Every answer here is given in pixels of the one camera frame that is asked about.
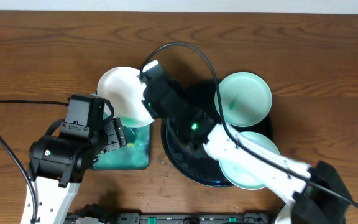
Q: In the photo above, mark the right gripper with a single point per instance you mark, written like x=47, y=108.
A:
x=155, y=101

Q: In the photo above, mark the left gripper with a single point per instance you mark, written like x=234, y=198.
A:
x=117, y=134

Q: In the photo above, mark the white plate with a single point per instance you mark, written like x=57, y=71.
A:
x=124, y=90

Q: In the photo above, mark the mint plate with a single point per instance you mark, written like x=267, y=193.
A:
x=239, y=177
x=246, y=99

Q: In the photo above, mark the green yellow sponge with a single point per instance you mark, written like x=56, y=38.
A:
x=130, y=145

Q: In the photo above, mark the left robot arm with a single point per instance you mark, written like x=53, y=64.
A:
x=58, y=161

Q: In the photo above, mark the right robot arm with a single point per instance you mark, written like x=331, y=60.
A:
x=311, y=195

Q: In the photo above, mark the black round tray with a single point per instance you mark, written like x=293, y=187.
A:
x=198, y=167

